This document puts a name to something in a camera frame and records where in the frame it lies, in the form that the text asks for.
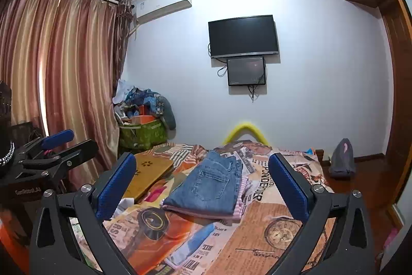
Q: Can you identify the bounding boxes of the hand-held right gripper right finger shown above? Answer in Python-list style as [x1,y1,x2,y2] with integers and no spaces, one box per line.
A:
[268,152,376,275]

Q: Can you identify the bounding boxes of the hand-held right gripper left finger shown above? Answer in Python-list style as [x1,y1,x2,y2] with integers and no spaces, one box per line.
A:
[29,152,139,275]

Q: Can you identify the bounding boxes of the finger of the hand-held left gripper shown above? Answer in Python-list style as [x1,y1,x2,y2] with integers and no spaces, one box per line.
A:
[19,129,75,163]
[13,139,100,179]

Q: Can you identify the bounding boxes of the blue denim pants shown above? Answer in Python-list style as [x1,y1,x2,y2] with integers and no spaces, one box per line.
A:
[160,150,244,219]

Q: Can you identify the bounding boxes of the white cloth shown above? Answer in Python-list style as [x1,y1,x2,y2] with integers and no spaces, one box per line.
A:
[110,197,130,220]

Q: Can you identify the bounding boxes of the wooden board with flower cutouts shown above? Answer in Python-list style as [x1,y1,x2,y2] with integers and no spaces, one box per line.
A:
[122,151,175,202]

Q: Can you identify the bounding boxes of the dark beaded bag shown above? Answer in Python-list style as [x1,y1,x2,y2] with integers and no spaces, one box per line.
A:
[0,80,17,180]

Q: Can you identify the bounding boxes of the green bag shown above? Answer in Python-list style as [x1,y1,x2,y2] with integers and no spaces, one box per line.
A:
[118,119,168,155]

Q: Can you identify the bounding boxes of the grey backpack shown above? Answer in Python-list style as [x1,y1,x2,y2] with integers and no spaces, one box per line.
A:
[330,138,357,179]

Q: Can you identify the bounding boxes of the pink striped garment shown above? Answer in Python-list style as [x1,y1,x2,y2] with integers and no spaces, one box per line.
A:
[162,146,251,224]

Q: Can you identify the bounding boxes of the pink striped curtain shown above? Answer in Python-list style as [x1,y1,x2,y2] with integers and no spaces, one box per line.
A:
[0,0,134,196]

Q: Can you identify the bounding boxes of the orange box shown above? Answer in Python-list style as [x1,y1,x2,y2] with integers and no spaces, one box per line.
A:
[131,114,156,125]

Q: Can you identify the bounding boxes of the yellow foam tube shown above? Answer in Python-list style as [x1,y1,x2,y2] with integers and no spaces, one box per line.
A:
[223,122,266,146]

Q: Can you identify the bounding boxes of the printed bed sheet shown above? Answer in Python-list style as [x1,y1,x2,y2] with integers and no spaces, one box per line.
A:
[68,140,337,275]

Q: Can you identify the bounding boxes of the pile of clothes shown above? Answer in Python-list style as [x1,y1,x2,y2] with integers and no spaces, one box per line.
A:
[113,78,177,131]

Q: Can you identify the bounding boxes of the small black monitor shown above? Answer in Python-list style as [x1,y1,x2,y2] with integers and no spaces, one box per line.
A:
[226,56,267,87]

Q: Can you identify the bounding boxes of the large black television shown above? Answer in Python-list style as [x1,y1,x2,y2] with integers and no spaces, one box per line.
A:
[208,15,280,59]

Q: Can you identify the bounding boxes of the wooden wardrobe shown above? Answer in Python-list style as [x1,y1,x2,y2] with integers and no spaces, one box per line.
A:
[331,0,412,219]

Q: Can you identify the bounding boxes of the white air conditioner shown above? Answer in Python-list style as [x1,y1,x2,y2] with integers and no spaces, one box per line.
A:
[130,0,193,26]

